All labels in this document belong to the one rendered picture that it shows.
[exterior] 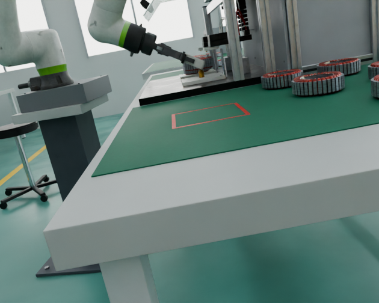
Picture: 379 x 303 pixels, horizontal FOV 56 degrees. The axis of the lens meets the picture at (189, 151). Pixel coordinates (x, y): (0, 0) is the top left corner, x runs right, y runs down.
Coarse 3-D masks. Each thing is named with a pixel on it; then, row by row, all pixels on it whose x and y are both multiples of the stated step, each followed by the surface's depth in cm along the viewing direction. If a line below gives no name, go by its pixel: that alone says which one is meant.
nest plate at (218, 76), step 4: (196, 76) 136; (208, 76) 128; (212, 76) 125; (216, 76) 123; (220, 76) 123; (224, 76) 123; (184, 80) 131; (188, 80) 128; (192, 80) 126; (196, 80) 123; (200, 80) 123; (204, 80) 123; (208, 80) 123; (212, 80) 123; (184, 84) 123; (188, 84) 123; (192, 84) 123
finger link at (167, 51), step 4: (160, 44) 120; (164, 48) 120; (168, 48) 120; (164, 52) 120; (168, 52) 120; (172, 52) 120; (176, 52) 119; (180, 52) 120; (172, 56) 120; (176, 56) 120; (180, 60) 119
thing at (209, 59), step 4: (204, 60) 124; (208, 60) 124; (212, 60) 126; (184, 64) 127; (188, 64) 125; (208, 64) 125; (212, 64) 126; (184, 68) 127; (188, 68) 126; (192, 68) 124; (196, 68) 124; (204, 68) 125
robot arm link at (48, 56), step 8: (24, 32) 148; (32, 32) 149; (40, 32) 151; (48, 32) 152; (56, 32) 156; (32, 40) 147; (40, 40) 150; (48, 40) 152; (56, 40) 155; (32, 48) 147; (40, 48) 150; (48, 48) 152; (56, 48) 155; (40, 56) 152; (48, 56) 153; (56, 56) 155; (40, 64) 154; (48, 64) 154; (56, 64) 155; (64, 64) 159; (40, 72) 156; (48, 72) 155; (56, 72) 156
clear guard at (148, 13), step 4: (152, 0) 106; (156, 0) 112; (160, 0) 121; (164, 0) 123; (168, 0) 125; (172, 0) 127; (152, 4) 108; (156, 4) 119; (148, 8) 106; (152, 8) 115; (156, 8) 128; (144, 12) 107; (148, 12) 110; (152, 12) 122; (144, 16) 108; (148, 16) 118; (148, 20) 126
